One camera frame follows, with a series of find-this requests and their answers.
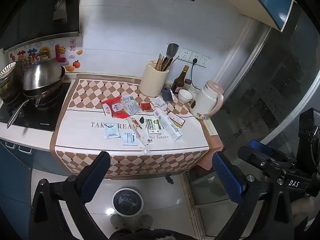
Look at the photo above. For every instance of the dark cooking pot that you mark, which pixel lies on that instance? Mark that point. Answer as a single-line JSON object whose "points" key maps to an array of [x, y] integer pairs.
{"points": [[8, 90]]}

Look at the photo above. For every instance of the dark sauce bottle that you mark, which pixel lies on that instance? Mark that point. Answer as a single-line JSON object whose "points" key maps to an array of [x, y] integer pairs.
{"points": [[180, 81]]}

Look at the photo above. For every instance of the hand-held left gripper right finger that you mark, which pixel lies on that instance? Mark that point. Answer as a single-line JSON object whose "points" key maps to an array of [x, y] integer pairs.
{"points": [[227, 180]]}

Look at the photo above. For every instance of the clear plastic snack bag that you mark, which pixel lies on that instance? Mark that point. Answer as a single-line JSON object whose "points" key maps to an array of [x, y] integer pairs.
{"points": [[138, 135]]}

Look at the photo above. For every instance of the white bowl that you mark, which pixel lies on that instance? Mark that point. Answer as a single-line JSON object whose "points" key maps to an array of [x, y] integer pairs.
{"points": [[185, 96]]}

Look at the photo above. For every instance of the small black scrap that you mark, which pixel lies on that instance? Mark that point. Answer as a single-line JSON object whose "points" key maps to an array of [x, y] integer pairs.
{"points": [[141, 120]]}

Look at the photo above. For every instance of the white printed sachet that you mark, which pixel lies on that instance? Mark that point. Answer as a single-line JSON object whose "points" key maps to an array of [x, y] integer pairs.
{"points": [[130, 140]]}

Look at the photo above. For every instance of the checked table mat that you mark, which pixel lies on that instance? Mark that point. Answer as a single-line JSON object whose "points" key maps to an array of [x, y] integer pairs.
{"points": [[82, 135]]}

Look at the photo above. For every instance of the stainless steel wok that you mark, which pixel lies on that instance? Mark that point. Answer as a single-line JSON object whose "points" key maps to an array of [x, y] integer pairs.
{"points": [[42, 75]]}

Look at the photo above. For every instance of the black induction cooktop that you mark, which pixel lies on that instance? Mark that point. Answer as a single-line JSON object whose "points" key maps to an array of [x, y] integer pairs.
{"points": [[32, 115]]}

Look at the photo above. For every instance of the glass sliding door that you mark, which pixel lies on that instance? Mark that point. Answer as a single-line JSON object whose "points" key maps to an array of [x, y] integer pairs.
{"points": [[275, 80]]}

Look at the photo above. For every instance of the white blue sachet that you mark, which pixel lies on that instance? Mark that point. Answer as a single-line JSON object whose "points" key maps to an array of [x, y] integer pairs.
{"points": [[111, 131]]}

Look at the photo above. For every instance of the yellow white small packet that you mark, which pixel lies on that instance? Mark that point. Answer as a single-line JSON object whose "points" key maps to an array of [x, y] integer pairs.
{"points": [[177, 120]]}

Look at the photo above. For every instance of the small brown-capped bottle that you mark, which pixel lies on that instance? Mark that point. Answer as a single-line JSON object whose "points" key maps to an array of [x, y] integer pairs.
{"points": [[188, 83]]}

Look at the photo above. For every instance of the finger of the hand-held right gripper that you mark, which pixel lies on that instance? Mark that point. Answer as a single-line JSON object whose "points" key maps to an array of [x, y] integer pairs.
{"points": [[250, 155], [260, 146]]}

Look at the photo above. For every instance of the long white box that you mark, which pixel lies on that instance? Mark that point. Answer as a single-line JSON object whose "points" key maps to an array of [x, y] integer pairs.
{"points": [[170, 125]]}

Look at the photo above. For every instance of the metal spatula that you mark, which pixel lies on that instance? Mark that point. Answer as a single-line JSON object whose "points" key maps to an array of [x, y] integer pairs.
{"points": [[172, 51]]}

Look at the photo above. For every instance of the crumpled white tissue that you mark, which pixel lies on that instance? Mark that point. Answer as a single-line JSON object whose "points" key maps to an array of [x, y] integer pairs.
{"points": [[159, 102]]}

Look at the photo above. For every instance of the blue lower cabinet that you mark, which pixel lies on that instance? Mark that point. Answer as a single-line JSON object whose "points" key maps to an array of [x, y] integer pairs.
{"points": [[17, 170]]}

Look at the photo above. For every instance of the small red sauce sachet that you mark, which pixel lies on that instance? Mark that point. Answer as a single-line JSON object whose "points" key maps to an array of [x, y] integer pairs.
{"points": [[145, 105]]}

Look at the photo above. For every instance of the white wall socket strip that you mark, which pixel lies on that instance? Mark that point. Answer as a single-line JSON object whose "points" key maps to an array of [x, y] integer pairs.
{"points": [[195, 57]]}

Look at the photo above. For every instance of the black hook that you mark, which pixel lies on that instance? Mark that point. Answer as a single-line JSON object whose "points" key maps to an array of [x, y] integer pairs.
{"points": [[170, 179]]}

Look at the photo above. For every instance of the blue cabinet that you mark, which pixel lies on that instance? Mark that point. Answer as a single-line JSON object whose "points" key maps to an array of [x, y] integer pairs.
{"points": [[17, 170], [270, 2]]}

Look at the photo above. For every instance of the grey fuzzy slipper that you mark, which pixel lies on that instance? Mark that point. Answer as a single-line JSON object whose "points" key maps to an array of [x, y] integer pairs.
{"points": [[146, 222], [117, 222]]}

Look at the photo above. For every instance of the blue upper cabinet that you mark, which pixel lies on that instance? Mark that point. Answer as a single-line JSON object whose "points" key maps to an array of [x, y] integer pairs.
{"points": [[270, 2]]}

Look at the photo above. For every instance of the patterned bowl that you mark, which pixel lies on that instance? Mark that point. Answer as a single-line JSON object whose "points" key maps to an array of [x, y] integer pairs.
{"points": [[8, 70]]}

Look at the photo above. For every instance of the person's right hand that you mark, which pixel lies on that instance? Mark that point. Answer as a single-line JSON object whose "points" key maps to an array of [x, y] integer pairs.
{"points": [[301, 208]]}

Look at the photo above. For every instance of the colourful printed packet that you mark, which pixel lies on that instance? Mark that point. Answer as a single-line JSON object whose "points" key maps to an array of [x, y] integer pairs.
{"points": [[45, 53]]}

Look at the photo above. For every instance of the red noodle packet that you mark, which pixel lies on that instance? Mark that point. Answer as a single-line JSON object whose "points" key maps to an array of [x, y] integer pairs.
{"points": [[113, 107]]}

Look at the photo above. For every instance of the clear printed packet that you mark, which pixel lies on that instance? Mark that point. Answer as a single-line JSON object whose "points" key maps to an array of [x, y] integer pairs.
{"points": [[130, 105]]}

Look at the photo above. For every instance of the black range hood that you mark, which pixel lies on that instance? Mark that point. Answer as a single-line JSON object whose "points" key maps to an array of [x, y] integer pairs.
{"points": [[35, 10]]}

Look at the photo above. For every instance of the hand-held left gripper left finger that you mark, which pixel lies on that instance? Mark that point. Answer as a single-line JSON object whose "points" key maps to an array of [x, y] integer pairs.
{"points": [[93, 180]]}

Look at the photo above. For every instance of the bundle of wooden chopsticks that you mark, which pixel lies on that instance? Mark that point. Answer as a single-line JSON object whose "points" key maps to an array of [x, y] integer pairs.
{"points": [[162, 62]]}

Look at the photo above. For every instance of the round white trash bin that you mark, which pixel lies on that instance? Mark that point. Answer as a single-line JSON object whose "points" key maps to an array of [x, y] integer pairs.
{"points": [[127, 201]]}

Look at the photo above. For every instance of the green white box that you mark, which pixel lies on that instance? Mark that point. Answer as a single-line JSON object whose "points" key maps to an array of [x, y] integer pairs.
{"points": [[153, 127]]}

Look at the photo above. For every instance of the dark frying pan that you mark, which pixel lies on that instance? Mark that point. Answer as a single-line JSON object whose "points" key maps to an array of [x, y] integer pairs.
{"points": [[32, 97]]}

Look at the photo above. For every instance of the cream utensil holder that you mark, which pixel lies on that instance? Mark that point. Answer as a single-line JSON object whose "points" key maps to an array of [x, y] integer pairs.
{"points": [[153, 82]]}

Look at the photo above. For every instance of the white pink electric kettle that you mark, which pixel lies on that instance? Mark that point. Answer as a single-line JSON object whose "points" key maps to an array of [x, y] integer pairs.
{"points": [[206, 100]]}

